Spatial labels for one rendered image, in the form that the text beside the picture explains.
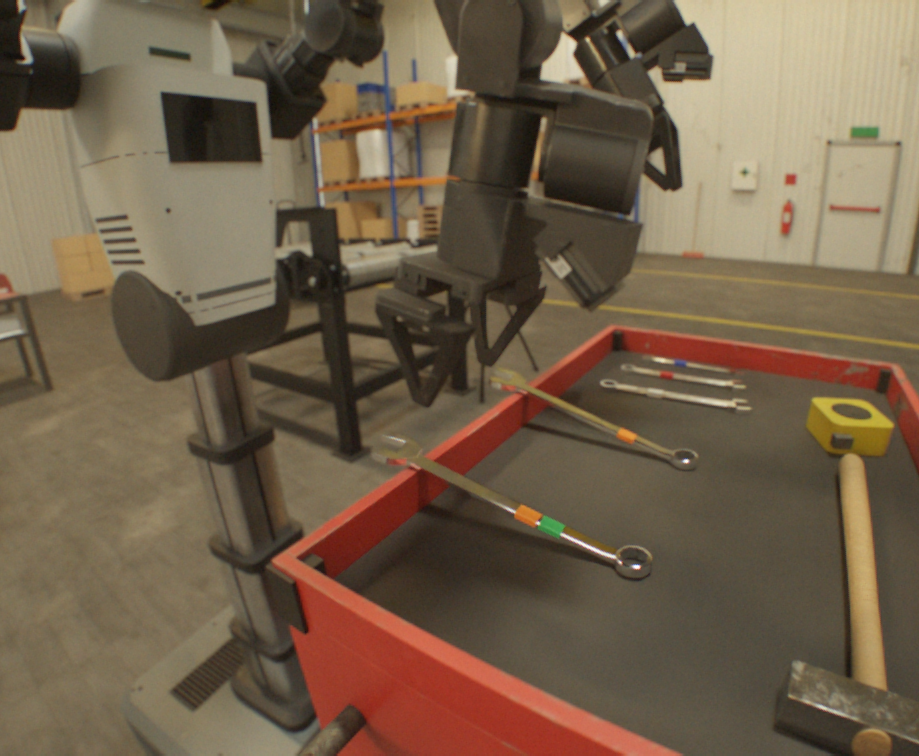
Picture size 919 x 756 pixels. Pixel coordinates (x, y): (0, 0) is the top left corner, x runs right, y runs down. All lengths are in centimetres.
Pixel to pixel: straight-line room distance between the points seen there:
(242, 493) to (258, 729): 51
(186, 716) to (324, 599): 90
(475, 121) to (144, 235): 46
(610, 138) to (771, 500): 37
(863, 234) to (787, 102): 266
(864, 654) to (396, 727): 30
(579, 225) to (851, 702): 30
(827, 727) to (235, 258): 73
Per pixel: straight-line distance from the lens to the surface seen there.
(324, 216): 220
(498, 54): 31
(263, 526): 89
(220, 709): 121
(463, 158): 33
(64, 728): 173
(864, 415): 68
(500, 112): 33
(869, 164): 1048
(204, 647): 134
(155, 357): 73
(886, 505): 58
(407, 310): 31
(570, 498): 49
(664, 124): 59
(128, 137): 68
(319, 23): 85
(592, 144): 32
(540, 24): 31
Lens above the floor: 118
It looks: 20 degrees down
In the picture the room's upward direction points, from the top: 2 degrees counter-clockwise
